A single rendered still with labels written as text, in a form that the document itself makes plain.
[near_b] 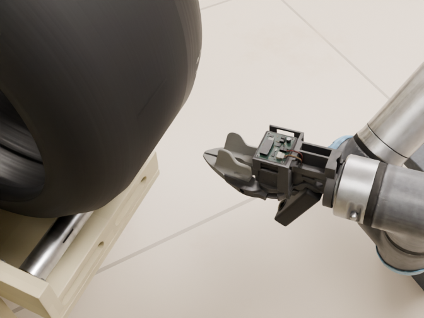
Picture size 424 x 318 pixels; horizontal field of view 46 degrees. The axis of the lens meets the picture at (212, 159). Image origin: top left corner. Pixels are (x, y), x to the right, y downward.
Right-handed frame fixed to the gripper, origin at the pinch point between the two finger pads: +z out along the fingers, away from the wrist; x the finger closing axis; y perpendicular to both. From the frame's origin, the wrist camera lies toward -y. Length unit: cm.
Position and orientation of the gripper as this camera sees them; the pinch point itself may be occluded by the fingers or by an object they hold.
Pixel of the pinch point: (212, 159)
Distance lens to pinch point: 78.7
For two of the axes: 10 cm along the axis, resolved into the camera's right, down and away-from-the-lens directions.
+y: -1.1, -6.5, -7.5
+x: -4.1, 7.2, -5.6
